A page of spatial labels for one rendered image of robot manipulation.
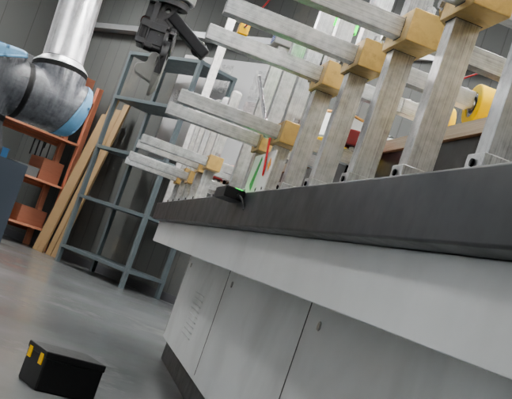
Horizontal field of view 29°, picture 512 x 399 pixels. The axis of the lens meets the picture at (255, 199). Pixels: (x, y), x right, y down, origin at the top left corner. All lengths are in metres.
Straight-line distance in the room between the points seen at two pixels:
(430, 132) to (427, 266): 0.22
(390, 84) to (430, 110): 0.26
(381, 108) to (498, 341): 0.68
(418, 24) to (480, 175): 0.55
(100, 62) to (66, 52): 9.02
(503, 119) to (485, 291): 0.18
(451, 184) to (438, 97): 0.28
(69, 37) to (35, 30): 9.77
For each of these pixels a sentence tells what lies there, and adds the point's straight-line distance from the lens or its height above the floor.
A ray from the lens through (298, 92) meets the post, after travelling 2.25.
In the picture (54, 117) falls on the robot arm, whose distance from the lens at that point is 2.62.
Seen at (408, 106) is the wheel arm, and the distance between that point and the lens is 2.01.
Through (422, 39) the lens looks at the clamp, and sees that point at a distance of 1.46.
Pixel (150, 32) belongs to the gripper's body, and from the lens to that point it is 2.18.
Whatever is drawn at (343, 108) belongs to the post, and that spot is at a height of 0.86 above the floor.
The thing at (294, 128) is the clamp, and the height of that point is 0.86.
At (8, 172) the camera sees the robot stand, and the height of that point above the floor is 0.57.
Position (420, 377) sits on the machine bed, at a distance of 1.58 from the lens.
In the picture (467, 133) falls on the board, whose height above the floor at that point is 0.88.
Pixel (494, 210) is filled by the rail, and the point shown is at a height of 0.65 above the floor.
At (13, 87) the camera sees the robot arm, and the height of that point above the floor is 0.77.
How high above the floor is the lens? 0.53
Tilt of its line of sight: 4 degrees up
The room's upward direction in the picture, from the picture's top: 19 degrees clockwise
